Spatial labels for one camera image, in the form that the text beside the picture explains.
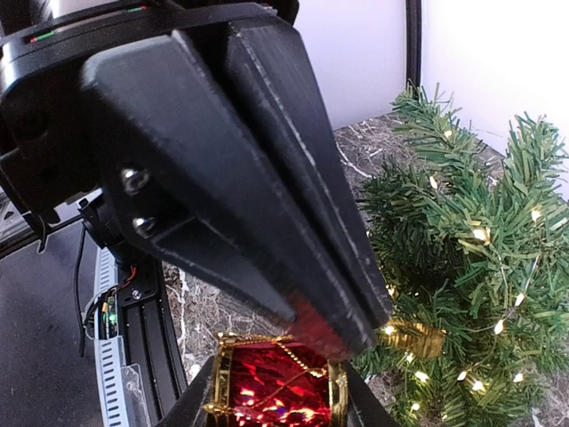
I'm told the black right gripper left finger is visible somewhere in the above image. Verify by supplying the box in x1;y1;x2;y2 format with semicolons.
81;28;374;360

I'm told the white perforated cable tray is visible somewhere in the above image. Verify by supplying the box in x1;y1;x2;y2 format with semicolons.
93;249;129;426

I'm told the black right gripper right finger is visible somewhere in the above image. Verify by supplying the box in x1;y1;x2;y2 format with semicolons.
224;20;391;328

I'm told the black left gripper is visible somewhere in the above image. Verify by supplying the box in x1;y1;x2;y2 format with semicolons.
1;1;299;250

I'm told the red gold drum ornament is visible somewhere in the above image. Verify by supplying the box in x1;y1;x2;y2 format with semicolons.
203;333;349;427

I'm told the white fairy light string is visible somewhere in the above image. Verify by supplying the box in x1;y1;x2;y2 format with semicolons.
378;125;552;415

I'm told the small green christmas tree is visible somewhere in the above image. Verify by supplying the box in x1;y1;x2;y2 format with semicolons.
357;87;568;426

